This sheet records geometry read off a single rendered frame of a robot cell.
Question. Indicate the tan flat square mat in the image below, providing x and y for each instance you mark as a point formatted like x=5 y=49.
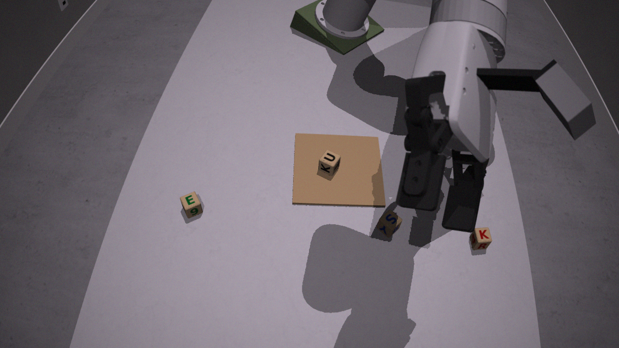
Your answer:
x=358 y=181

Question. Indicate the wooden letter block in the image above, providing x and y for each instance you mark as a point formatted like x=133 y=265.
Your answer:
x=480 y=238
x=389 y=223
x=191 y=204
x=329 y=162

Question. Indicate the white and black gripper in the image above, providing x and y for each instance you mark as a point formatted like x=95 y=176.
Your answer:
x=449 y=109

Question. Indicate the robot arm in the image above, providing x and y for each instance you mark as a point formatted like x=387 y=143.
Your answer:
x=347 y=19

